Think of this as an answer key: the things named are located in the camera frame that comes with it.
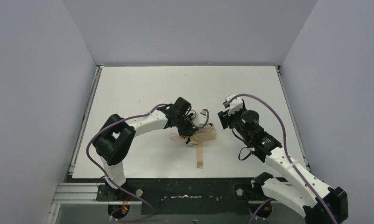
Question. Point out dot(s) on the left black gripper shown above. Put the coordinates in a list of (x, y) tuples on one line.
[(188, 127)]

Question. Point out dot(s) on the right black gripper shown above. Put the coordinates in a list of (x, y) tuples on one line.
[(223, 118)]

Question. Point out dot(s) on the black and beige umbrella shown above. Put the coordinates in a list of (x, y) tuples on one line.
[(197, 140)]

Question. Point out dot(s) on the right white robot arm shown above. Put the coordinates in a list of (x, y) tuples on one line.
[(311, 198)]

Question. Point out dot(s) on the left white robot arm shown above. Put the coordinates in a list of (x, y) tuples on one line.
[(113, 141)]

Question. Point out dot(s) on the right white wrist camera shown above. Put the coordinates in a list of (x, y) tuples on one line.
[(233, 104)]

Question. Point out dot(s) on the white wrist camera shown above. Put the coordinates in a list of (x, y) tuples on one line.
[(203, 118), (233, 104)]

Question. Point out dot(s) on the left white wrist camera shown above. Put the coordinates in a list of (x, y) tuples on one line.
[(203, 118)]

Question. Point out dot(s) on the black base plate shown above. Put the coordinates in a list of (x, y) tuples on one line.
[(185, 196)]

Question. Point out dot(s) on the aluminium frame rail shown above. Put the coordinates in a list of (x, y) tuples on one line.
[(75, 203)]

